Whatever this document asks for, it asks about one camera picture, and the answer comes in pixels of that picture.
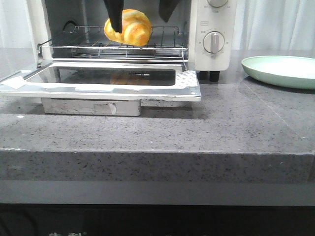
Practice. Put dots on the white oven door handle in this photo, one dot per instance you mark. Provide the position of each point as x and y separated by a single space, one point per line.
92 107

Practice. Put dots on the grey timer knob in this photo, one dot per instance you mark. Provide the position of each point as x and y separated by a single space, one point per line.
213 42

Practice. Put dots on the light green plate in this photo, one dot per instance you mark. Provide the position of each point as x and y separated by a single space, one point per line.
284 71

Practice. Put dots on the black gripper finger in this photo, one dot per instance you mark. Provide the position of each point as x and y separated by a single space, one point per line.
166 8
114 9

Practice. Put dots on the grey temperature knob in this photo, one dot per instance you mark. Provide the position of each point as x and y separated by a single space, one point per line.
217 3

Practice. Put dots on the metal wire oven rack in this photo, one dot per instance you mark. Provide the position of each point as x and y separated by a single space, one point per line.
90 42

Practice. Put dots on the orange striped croissant bread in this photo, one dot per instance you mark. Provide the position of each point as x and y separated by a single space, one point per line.
136 29

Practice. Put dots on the white Toshiba toaster oven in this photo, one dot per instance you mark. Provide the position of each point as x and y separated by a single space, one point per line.
195 18

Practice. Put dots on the glass oven door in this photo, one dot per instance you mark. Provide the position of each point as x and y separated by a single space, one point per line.
99 80

